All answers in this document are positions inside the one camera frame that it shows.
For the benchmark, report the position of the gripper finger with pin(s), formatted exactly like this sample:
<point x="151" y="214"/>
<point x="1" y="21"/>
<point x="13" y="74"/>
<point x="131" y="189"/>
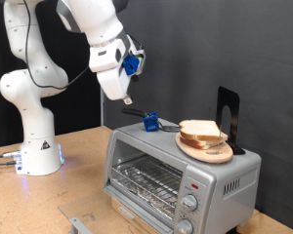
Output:
<point x="128" y="99"/>

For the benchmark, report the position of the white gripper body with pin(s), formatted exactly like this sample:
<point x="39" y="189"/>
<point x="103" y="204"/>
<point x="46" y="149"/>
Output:
<point x="114" y="84"/>

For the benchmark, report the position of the spatula with blue grip block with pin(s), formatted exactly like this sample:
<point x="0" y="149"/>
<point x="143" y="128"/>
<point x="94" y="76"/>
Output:
<point x="150" y="123"/>

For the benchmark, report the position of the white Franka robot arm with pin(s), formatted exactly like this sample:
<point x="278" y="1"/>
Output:
<point x="32" y="84"/>

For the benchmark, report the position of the silver oven knob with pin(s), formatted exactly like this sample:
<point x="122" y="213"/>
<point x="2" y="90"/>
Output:
<point x="185" y="226"/>
<point x="189" y="202"/>

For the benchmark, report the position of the silver toaster oven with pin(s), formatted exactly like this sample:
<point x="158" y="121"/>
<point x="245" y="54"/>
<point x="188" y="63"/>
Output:
<point x="218" y="208"/>

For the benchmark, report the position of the vertical metal pole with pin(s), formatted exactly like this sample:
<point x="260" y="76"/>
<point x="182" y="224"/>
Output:
<point x="102" y="110"/>

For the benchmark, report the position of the round wooden board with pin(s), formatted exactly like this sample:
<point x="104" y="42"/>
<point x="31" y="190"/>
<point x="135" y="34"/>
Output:
<point x="215" y="157"/>

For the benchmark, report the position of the black metal bookend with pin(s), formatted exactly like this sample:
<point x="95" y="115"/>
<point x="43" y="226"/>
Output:
<point x="232" y="100"/>

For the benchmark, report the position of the aluminium foil tray liner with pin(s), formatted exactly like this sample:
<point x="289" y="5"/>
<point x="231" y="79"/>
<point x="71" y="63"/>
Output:
<point x="153" y="206"/>

